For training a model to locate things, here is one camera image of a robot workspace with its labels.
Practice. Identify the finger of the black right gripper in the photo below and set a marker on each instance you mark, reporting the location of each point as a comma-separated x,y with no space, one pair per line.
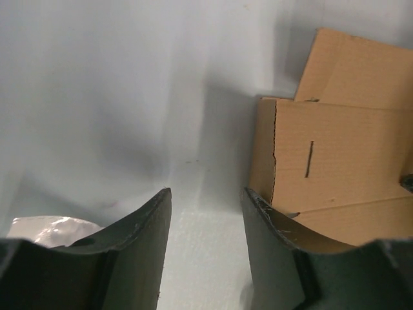
406,182

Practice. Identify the brown cardboard box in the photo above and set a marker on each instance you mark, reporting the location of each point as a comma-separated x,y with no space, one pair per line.
333,156

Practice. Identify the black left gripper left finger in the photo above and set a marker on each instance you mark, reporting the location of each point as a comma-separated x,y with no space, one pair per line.
119,267

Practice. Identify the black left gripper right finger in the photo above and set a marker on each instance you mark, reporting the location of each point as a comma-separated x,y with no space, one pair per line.
293,267

